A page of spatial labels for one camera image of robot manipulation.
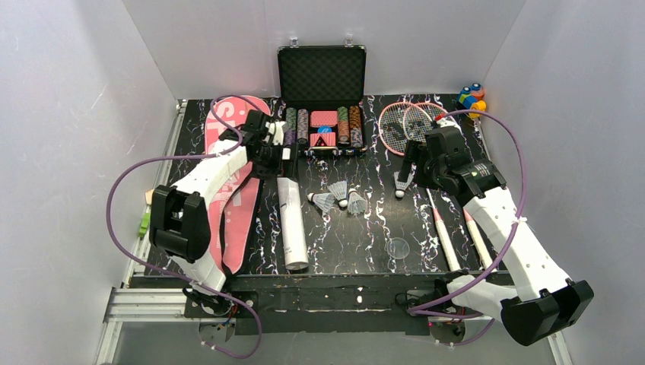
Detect white shuttlecock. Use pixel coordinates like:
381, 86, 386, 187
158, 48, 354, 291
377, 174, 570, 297
347, 189, 368, 215
307, 192, 335, 213
393, 171, 414, 200
327, 180, 348, 208

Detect white shuttlecock tube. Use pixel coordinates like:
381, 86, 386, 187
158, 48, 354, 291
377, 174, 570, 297
276, 177, 309, 271

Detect clear plastic tube lid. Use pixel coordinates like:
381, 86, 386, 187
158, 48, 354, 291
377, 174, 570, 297
385, 237, 411, 260

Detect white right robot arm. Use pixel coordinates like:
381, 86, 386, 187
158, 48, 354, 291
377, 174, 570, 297
402, 127, 595, 346

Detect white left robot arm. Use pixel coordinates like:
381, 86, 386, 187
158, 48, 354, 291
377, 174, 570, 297
149, 110, 297, 295

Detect pink badminton racket right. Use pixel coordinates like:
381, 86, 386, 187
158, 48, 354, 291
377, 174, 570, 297
402, 103, 493, 271

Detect pink badminton racket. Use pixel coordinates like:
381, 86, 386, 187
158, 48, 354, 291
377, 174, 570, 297
402, 103, 493, 271
378, 102, 460, 271

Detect pink badminton racket left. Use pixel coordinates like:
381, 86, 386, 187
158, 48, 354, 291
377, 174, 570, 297
378, 102, 460, 271

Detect pink racket bag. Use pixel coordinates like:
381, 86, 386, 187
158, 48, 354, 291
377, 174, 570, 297
205, 95, 270, 275

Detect colourful toy blocks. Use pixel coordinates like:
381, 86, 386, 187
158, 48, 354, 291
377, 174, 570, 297
456, 83, 488, 112

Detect black poker chip case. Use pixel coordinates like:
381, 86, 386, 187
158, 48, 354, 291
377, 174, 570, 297
277, 45, 367, 157

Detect beige wooden block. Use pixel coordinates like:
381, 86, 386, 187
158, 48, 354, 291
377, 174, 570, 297
145, 189, 154, 205

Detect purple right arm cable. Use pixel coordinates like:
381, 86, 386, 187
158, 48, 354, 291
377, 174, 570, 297
408, 109, 528, 348

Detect green clip on rail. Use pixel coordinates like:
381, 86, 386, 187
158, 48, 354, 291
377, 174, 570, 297
138, 211, 151, 238

